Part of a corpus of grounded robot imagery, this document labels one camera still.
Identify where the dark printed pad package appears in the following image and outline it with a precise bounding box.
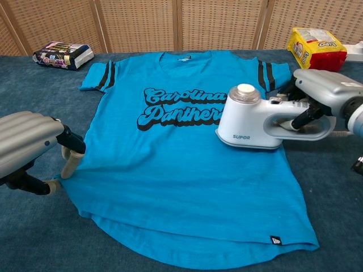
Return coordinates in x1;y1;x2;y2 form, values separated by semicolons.
32;41;95;71

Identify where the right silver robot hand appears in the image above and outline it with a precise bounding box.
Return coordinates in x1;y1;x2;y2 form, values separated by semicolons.
273;69;363;134

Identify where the yellow red snack bag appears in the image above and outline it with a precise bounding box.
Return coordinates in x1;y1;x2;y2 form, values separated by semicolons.
286;27;348;73

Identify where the wicker folding screen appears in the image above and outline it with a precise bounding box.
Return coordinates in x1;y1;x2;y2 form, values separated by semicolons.
0;0;363;57

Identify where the blue Carolina Panthers t-shirt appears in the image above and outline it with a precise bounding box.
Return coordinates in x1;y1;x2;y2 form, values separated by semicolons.
55;50;320;270

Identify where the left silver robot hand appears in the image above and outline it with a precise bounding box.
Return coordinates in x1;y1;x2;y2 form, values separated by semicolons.
0;110;87;196

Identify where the white power strip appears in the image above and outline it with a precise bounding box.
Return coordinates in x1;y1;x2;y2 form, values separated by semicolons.
344;41;363;63

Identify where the teal table mat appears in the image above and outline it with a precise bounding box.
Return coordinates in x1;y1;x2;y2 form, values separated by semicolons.
0;49;363;272

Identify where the white handheld garment steamer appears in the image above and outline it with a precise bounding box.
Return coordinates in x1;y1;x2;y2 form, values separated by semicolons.
214;83;337;151

